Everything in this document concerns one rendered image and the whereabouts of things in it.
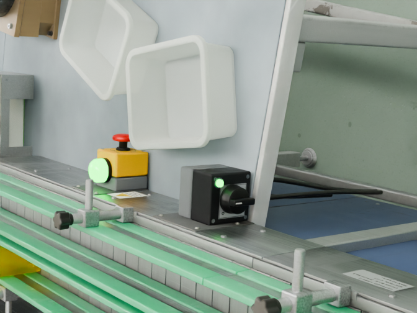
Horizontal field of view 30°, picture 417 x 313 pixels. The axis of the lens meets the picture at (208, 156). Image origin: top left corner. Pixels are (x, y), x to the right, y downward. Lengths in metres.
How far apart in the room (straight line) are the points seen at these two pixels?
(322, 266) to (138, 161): 0.52
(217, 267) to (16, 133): 0.91
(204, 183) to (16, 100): 0.77
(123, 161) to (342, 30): 0.45
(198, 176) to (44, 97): 0.70
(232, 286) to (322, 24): 0.50
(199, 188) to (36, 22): 0.68
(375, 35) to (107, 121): 0.55
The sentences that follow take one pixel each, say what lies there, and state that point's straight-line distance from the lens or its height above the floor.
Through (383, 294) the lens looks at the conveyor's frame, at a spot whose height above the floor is 0.86.
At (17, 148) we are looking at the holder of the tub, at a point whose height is 0.79.
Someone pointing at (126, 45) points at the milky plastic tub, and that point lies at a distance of 1.37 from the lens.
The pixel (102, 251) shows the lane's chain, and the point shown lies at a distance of 1.35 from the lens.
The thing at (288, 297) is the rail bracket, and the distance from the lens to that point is 0.86.
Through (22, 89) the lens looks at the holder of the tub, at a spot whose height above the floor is 0.78.
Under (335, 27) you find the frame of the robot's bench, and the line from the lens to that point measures 1.30.
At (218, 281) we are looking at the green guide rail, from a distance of 0.97.
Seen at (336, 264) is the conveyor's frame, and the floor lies 0.81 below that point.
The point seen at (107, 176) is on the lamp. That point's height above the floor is 0.83.
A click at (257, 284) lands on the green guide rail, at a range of 0.98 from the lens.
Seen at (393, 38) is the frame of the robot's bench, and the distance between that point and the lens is 1.41.
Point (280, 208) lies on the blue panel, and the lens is 1.43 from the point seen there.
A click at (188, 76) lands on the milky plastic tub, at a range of 1.33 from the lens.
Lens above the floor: 1.55
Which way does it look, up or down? 38 degrees down
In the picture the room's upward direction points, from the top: 93 degrees counter-clockwise
